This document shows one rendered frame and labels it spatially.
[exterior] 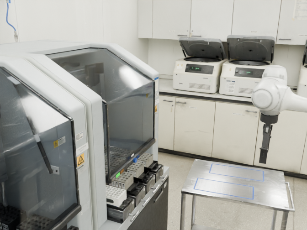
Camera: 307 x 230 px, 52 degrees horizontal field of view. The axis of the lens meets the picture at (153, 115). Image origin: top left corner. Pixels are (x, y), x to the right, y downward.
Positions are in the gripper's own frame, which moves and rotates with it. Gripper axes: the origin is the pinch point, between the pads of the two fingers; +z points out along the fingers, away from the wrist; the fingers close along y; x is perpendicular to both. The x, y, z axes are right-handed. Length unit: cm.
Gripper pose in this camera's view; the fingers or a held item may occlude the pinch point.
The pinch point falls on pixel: (264, 154)
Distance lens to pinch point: 154.5
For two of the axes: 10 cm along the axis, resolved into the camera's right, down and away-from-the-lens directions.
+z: -0.1, 9.5, 3.1
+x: -9.2, -1.3, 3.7
